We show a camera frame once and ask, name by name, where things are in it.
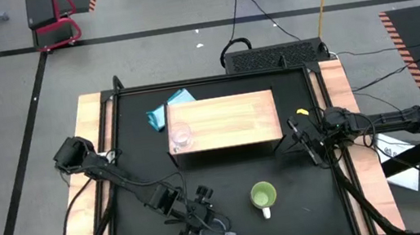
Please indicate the black aluminium table frame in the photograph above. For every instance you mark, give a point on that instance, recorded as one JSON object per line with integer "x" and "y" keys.
{"x": 209, "y": 79}

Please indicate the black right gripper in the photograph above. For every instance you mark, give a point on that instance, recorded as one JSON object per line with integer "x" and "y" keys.
{"x": 312, "y": 140}

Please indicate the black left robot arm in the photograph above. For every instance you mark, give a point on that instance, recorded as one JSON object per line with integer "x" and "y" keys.
{"x": 119, "y": 177}

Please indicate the light blue cloth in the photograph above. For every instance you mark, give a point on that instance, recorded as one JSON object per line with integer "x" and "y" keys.
{"x": 158, "y": 116}

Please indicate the black perforated computer case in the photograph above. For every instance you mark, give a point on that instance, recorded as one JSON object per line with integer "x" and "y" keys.
{"x": 275, "y": 56}

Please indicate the white paper sheets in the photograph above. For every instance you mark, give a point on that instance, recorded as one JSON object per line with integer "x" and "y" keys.
{"x": 406, "y": 180}

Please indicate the yellow tag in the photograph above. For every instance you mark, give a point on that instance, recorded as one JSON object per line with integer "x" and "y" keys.
{"x": 302, "y": 112}

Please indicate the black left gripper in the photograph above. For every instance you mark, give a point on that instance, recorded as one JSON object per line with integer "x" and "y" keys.
{"x": 198, "y": 214}

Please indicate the light wooden side board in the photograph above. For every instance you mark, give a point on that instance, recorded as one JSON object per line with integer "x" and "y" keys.
{"x": 79, "y": 214}
{"x": 371, "y": 177}

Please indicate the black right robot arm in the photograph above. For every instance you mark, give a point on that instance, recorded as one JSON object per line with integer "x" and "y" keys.
{"x": 399, "y": 119}

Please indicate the red and black cart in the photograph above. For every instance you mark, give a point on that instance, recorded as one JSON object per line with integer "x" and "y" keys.
{"x": 43, "y": 13}

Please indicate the light wooden shelf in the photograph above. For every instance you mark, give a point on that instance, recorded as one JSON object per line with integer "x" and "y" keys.
{"x": 235, "y": 122}

